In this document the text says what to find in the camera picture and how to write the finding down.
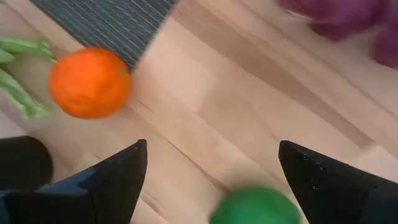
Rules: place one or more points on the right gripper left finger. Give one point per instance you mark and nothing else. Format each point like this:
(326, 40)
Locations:
(93, 199)

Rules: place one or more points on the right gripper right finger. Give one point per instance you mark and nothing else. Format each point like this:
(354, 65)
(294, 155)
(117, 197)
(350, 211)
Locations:
(339, 199)

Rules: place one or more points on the green lime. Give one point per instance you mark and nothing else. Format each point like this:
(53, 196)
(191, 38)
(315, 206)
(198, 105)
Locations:
(255, 207)

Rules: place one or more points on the orange tangerine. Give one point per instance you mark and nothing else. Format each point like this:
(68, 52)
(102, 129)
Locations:
(90, 82)

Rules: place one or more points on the black pot with leafy plant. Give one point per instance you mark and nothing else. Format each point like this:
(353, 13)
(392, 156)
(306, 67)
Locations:
(25, 161)

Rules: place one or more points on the grey woven placemat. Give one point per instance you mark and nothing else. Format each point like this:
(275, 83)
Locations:
(109, 25)

